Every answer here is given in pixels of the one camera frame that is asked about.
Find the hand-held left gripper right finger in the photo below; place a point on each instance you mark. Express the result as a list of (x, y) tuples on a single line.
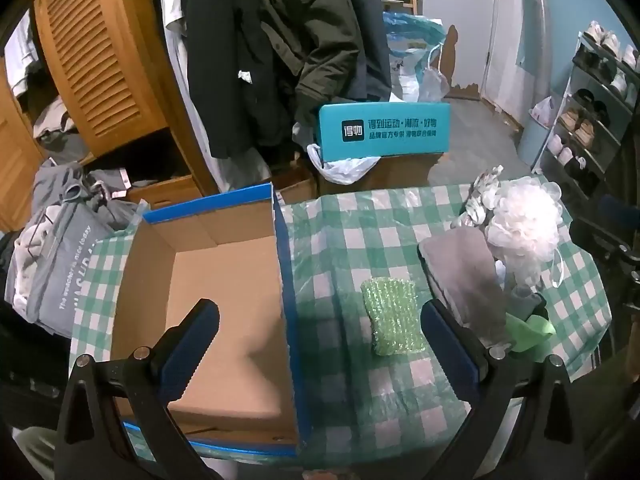
[(450, 350)]

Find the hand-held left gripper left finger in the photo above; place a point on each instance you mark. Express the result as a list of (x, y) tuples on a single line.
[(185, 355)]

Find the green scrubbing sponge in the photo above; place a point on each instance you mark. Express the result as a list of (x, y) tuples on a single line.
[(392, 315)]

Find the blue-edged cardboard box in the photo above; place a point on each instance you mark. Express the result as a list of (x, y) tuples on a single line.
[(225, 285)]

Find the grey towel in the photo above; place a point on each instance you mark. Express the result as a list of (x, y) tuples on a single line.
[(460, 270)]

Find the light green cloth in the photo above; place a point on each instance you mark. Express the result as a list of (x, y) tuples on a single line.
[(530, 332)]

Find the grey sock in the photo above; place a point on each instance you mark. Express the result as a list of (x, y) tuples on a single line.
[(527, 302)]

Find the white bath pouf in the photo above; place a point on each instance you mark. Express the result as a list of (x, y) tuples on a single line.
[(525, 225)]

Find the white patterned cloth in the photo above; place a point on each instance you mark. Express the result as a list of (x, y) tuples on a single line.
[(480, 195)]

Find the pile of grey clothes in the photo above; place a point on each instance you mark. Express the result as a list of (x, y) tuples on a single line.
[(70, 270)]

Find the green checked tablecloth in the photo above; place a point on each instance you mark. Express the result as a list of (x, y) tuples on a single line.
[(340, 240)]

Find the brown cardboard box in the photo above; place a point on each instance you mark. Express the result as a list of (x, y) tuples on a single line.
[(405, 172)]

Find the small flat cardboard box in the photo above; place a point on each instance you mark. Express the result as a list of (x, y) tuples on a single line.
[(295, 185)]

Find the light blue bin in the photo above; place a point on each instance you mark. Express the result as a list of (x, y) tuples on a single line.
[(535, 145)]

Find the teal printed box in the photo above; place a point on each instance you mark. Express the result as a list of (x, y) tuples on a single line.
[(385, 127)]

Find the small white plastic bag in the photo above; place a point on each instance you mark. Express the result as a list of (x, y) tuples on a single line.
[(544, 110)]

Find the rows of shoes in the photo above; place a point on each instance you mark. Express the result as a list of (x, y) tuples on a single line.
[(585, 130)]

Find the wooden wardrobe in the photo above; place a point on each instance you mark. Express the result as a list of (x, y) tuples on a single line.
[(15, 160)]

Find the clear plastic bag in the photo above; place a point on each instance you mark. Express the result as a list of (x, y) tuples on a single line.
[(432, 85)]

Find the metal shoe rack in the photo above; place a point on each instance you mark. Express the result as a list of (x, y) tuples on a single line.
[(575, 110)]

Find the black coat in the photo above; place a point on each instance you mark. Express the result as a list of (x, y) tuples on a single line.
[(225, 60)]

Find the wooden cabinet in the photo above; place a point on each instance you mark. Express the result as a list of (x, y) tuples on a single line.
[(100, 60)]

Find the blue plastic bag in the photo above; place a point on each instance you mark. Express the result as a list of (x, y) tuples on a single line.
[(410, 45)]

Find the white hanging shirt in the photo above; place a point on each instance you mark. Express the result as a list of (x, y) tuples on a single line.
[(172, 35)]

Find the dark navy garment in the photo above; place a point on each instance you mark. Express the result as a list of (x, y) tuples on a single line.
[(372, 35)]

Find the olive jacket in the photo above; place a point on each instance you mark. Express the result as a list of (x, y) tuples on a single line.
[(310, 35)]

